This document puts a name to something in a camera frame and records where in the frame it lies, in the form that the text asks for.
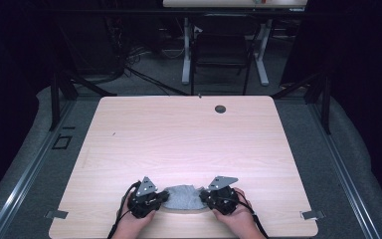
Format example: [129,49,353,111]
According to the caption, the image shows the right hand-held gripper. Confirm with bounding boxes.
[198,175,241,216]

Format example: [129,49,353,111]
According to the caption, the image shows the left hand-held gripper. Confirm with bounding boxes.
[126,176,171,219]

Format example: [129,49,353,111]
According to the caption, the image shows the grey sock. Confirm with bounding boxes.
[161,184,209,211]

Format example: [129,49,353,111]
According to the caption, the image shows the person's left hand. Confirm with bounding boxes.
[112,194,157,239]

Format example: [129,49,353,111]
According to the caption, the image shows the person's right hand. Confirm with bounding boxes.
[211,187,257,239]

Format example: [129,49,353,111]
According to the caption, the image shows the black metal stand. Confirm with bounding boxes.
[49,70,117,132]
[271,72,332,135]

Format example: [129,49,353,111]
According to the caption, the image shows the black chair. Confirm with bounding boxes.
[189,13,261,97]

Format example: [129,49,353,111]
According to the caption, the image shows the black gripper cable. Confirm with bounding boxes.
[106,180,142,239]
[227,188,270,239]

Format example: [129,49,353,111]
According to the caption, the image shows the black floor cables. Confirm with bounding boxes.
[120,44,191,98]

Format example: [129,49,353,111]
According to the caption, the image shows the aluminium floor rail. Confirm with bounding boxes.
[0,99,78,239]
[306,99,382,239]

